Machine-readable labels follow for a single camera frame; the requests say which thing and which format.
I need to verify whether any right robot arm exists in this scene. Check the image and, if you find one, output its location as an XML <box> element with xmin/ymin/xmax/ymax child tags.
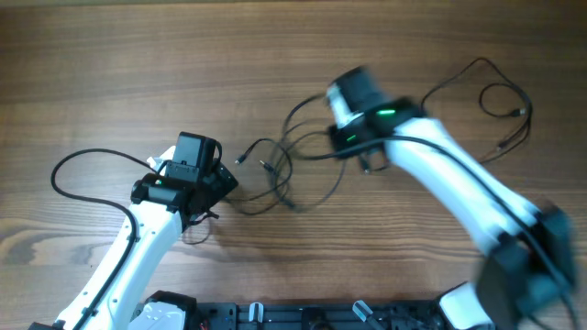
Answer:
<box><xmin>326</xmin><ymin>67</ymin><xmax>577</xmax><ymax>329</ymax></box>

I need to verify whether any left camera black cable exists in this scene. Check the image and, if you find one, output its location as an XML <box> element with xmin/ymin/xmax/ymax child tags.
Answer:
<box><xmin>50</xmin><ymin>148</ymin><xmax>160</xmax><ymax>330</ymax></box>

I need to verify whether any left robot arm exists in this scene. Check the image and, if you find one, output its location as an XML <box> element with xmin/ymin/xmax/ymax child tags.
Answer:
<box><xmin>52</xmin><ymin>132</ymin><xmax>238</xmax><ymax>329</ymax></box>

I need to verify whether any black usb cable long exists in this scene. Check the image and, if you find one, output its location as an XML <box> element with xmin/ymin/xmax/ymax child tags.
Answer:
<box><xmin>419</xmin><ymin>57</ymin><xmax>534</xmax><ymax>165</ymax></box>

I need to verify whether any black usb cable bundle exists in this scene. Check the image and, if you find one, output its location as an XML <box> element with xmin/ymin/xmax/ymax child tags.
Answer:
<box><xmin>181</xmin><ymin>116</ymin><xmax>391</xmax><ymax>247</ymax></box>

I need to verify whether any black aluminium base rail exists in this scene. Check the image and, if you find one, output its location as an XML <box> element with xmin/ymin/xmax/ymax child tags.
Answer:
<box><xmin>197</xmin><ymin>301</ymin><xmax>455</xmax><ymax>330</ymax></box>

